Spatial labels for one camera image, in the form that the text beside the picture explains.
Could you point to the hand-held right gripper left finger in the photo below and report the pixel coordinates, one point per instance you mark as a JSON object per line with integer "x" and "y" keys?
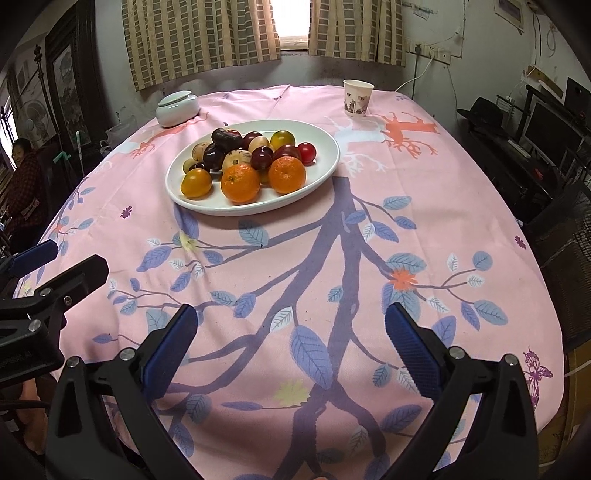
{"x": 168, "y": 350}

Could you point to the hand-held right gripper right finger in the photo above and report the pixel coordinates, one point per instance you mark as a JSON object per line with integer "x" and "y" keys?
{"x": 413, "y": 350}

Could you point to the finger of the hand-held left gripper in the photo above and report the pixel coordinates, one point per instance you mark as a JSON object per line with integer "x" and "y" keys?
{"x": 32, "y": 256}
{"x": 69, "y": 284}

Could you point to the orange-yellow tomato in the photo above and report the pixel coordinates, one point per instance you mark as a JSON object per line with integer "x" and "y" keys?
{"x": 196, "y": 183}

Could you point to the small dark cherry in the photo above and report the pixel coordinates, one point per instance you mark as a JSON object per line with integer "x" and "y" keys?
{"x": 199, "y": 166}

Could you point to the orange mandarin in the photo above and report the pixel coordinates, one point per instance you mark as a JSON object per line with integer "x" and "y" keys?
{"x": 287, "y": 174}
{"x": 240, "y": 183}

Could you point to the striped pepino melon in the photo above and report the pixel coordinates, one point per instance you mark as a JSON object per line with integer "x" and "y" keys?
{"x": 199, "y": 150}

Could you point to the dark purple plum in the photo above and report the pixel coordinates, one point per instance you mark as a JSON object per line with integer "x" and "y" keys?
{"x": 213, "y": 155}

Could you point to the pale yellow pepino melon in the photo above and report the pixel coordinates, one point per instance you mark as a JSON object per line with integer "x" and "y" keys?
{"x": 235, "y": 159}

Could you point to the white oval plate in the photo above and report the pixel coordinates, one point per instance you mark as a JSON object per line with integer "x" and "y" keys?
{"x": 324, "y": 165}

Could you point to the dark water chestnut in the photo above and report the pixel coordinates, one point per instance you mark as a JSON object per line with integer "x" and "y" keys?
{"x": 221, "y": 136}

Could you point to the red cherry tomato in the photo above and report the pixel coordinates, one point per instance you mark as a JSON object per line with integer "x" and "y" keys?
{"x": 236, "y": 134}
{"x": 306, "y": 152}

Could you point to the small dark red plum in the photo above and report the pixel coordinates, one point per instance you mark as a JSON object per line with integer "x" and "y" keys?
{"x": 251, "y": 138}

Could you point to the large dark red plum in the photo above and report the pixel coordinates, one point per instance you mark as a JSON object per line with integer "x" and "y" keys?
{"x": 287, "y": 151}

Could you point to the yellow-green tomato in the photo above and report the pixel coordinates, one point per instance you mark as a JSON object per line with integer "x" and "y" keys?
{"x": 282, "y": 138}

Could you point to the standing fan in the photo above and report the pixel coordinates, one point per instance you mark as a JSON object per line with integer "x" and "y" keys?
{"x": 34, "y": 119}

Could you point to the clear plastic bag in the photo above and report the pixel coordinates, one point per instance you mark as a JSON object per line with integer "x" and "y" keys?
{"x": 119, "y": 136}

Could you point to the pink printed tablecloth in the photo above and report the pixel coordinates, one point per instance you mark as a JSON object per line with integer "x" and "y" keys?
{"x": 461, "y": 207}

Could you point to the cardboard box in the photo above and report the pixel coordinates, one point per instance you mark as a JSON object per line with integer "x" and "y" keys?
{"x": 565, "y": 406}

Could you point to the dark framed picture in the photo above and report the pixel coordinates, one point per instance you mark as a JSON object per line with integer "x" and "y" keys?
{"x": 69, "y": 78}

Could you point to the black desk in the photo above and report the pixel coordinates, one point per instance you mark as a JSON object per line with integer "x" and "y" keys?
{"x": 503, "y": 166}

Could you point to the white lidded jar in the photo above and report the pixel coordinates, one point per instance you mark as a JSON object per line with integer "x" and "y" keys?
{"x": 177, "y": 108}

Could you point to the black hat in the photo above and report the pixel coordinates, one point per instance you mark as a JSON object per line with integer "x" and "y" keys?
{"x": 482, "y": 113}

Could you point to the printed paper cup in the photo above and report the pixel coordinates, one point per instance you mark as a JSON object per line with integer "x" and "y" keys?
{"x": 358, "y": 99}

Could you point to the computer monitor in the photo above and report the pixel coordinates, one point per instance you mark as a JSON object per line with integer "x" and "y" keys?
{"x": 551, "y": 129}

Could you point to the wide striped beige curtain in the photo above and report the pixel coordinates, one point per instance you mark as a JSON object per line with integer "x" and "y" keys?
{"x": 198, "y": 37}

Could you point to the long beige box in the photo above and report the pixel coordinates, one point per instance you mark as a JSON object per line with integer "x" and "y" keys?
{"x": 545, "y": 81}

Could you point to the black speaker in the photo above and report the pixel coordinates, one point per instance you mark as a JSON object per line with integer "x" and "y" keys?
{"x": 578, "y": 97}

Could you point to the narrow striped beige curtain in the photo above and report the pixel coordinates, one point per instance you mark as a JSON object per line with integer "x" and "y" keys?
{"x": 355, "y": 27}

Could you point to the bright window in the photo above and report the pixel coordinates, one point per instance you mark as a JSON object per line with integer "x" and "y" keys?
{"x": 291, "y": 23}

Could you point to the white wall socket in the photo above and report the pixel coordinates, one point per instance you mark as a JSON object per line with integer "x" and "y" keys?
{"x": 421, "y": 49}
{"x": 443, "y": 54}

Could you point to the white wall panel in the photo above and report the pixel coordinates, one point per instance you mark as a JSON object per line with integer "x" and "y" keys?
{"x": 509, "y": 14}

